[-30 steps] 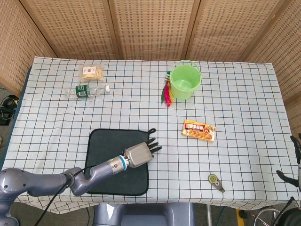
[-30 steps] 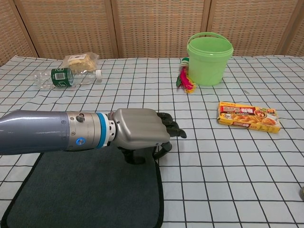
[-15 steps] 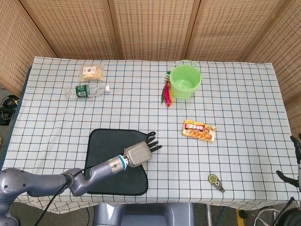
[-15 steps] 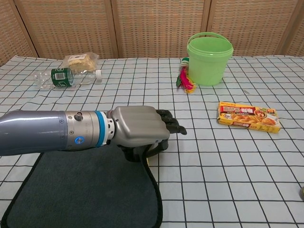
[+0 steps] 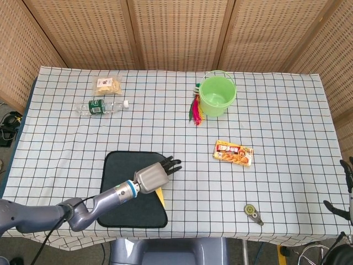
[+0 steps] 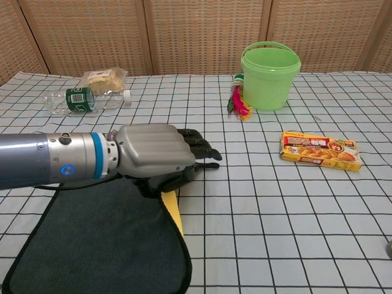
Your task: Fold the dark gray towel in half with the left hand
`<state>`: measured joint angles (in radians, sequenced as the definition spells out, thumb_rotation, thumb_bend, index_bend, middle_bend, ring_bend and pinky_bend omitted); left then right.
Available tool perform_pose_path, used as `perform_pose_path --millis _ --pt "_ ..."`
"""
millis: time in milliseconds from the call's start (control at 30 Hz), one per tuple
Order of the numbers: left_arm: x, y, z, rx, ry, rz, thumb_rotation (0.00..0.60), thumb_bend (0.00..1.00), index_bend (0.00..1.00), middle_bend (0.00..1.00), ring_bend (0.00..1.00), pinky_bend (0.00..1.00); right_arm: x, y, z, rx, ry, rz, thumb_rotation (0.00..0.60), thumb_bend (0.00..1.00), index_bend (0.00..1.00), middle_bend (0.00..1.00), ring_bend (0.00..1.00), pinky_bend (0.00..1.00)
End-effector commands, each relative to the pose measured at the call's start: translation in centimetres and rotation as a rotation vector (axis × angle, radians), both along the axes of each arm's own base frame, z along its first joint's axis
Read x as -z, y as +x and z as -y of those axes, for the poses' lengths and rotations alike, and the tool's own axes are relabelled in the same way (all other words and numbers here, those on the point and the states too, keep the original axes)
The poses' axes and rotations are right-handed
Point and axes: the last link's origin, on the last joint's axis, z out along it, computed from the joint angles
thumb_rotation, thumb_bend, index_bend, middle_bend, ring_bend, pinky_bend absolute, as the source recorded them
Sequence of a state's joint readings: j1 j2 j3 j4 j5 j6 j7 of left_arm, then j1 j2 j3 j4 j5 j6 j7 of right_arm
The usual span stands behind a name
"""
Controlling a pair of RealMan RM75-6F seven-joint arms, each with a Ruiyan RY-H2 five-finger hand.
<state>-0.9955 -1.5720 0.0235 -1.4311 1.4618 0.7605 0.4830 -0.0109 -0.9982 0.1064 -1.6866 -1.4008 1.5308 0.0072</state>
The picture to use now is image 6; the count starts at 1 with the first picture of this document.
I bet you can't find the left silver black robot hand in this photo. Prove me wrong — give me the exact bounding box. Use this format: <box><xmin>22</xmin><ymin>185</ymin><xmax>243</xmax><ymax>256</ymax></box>
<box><xmin>115</xmin><ymin>124</ymin><xmax>223</xmax><ymax>200</ymax></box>

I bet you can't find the yellow and grey cloth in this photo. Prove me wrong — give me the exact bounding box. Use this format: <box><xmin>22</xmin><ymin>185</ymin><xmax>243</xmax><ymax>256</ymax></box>
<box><xmin>1</xmin><ymin>177</ymin><xmax>193</xmax><ymax>294</ymax></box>

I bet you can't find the clear bag of snacks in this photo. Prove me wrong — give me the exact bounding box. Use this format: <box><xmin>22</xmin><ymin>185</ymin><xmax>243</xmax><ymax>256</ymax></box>
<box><xmin>81</xmin><ymin>67</ymin><xmax>129</xmax><ymax>92</ymax></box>

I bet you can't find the clear water bottle green label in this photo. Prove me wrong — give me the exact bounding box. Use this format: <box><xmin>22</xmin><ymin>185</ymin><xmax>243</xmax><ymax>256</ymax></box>
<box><xmin>42</xmin><ymin>87</ymin><xmax>132</xmax><ymax>116</ymax></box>

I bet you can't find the colourful feather shuttlecock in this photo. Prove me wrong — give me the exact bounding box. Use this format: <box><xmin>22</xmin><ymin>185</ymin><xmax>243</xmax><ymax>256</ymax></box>
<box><xmin>227</xmin><ymin>73</ymin><xmax>254</xmax><ymax>121</ymax></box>

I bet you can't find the woven wooden folding screen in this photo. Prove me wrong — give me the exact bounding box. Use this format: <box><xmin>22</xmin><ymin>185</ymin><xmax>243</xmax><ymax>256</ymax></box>
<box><xmin>0</xmin><ymin>0</ymin><xmax>392</xmax><ymax>87</ymax></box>

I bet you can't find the green plastic bucket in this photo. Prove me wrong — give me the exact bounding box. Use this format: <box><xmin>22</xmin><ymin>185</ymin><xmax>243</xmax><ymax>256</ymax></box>
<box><xmin>240</xmin><ymin>42</ymin><xmax>302</xmax><ymax>111</ymax></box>

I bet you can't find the white checked tablecloth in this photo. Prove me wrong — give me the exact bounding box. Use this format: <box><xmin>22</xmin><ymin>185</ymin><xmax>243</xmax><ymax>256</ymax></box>
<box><xmin>0</xmin><ymin>70</ymin><xmax>392</xmax><ymax>294</ymax></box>

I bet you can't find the yellow curry box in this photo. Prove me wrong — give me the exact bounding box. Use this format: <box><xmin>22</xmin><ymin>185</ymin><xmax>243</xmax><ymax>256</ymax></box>
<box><xmin>279</xmin><ymin>130</ymin><xmax>363</xmax><ymax>173</ymax></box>

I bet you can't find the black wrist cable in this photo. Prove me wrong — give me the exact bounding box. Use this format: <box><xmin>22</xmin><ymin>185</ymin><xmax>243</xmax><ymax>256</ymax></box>
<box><xmin>30</xmin><ymin>173</ymin><xmax>126</xmax><ymax>191</ymax></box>

